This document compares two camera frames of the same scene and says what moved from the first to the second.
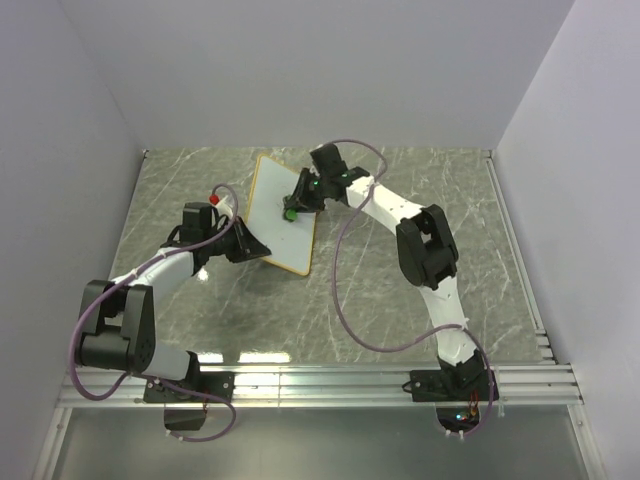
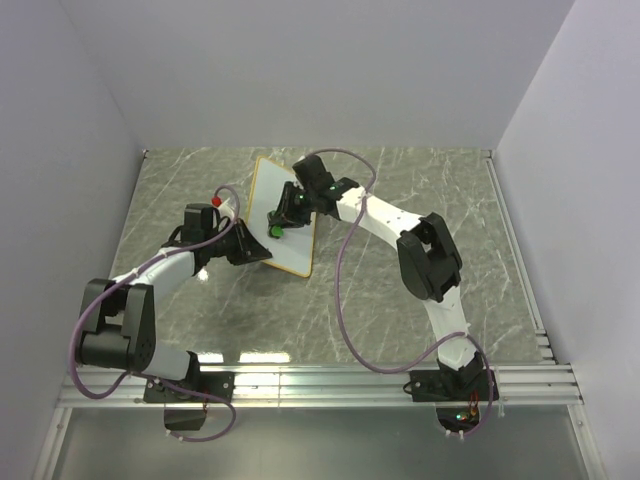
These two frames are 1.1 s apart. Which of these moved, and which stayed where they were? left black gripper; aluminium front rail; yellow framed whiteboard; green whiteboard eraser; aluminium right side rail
Moved: green whiteboard eraser
Stayed: yellow framed whiteboard; aluminium front rail; aluminium right side rail; left black gripper
